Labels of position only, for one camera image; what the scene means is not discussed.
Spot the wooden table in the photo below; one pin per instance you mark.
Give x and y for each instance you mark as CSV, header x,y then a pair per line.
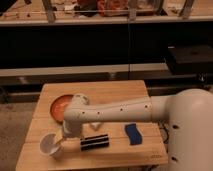
x,y
118,154

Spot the white ceramic cup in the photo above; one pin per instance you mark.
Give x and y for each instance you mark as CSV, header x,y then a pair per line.
x,y
48,147

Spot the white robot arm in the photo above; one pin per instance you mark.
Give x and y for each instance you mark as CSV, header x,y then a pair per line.
x,y
189,114

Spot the black box on shelf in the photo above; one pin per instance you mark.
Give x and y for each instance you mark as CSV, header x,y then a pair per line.
x,y
190,59

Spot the white tube bottle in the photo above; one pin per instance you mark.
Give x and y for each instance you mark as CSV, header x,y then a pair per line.
x,y
95,125

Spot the orange ceramic bowl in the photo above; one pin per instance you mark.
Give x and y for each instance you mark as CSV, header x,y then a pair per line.
x,y
58,106

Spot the blue sponge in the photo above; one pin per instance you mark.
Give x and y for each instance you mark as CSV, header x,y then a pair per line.
x,y
133,134

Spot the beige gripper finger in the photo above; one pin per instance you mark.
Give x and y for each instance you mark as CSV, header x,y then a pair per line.
x,y
58,137

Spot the black white striped block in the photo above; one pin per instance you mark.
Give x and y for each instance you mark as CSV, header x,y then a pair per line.
x,y
94,142

